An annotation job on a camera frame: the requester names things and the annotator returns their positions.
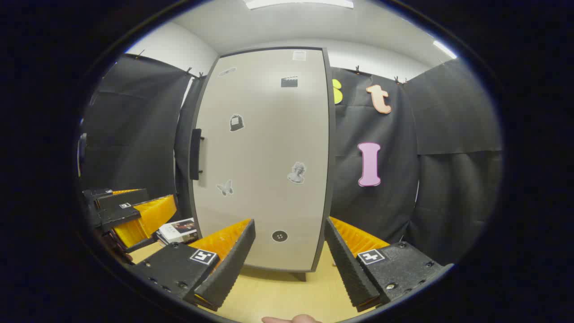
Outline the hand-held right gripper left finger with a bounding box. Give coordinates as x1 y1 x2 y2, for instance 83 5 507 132
130 218 256 312

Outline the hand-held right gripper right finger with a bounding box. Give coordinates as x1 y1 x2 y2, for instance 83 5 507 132
324 217 453 313

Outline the black door handle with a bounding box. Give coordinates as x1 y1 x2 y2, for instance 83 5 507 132
189 128 205 181

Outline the grey cabinet door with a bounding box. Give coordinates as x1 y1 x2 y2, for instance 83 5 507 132
188 47 337 273

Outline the dark book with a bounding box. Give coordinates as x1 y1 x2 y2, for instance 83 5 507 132
161 232 200 246

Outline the white cover book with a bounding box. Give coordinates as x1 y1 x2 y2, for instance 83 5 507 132
158 218 198 239

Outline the black backdrop cloth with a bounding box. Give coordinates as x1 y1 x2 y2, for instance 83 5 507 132
80 53 503 266

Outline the small ceiling light panel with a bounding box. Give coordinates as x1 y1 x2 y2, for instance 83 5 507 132
433 40 458 60

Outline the long ceiling light panel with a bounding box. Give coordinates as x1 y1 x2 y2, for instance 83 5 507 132
244 0 355 10

